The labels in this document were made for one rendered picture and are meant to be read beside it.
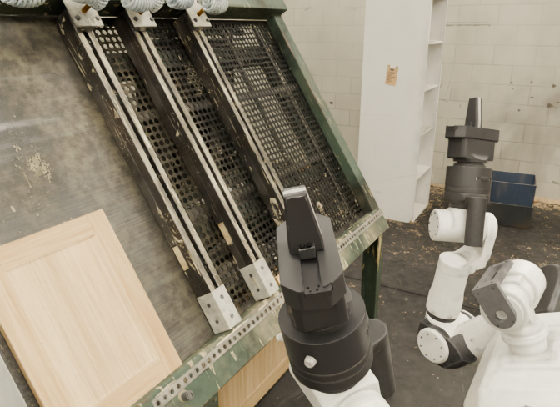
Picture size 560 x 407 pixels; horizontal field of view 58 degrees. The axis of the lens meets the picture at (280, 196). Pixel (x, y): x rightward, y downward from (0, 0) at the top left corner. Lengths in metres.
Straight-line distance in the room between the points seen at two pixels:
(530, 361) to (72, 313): 1.01
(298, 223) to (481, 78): 5.65
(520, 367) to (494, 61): 5.36
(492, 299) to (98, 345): 0.96
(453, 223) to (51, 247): 0.95
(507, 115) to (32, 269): 5.34
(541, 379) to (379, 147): 4.27
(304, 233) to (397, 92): 4.38
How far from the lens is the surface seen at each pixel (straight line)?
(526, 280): 0.81
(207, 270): 1.59
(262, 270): 1.75
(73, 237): 1.42
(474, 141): 1.07
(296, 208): 0.44
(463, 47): 6.07
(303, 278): 0.45
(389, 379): 0.62
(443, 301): 1.15
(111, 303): 1.43
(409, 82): 4.77
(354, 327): 0.50
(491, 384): 0.78
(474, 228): 1.04
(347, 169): 2.59
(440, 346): 1.15
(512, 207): 5.19
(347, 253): 2.25
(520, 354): 0.83
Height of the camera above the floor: 1.78
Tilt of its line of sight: 18 degrees down
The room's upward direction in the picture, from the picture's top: straight up
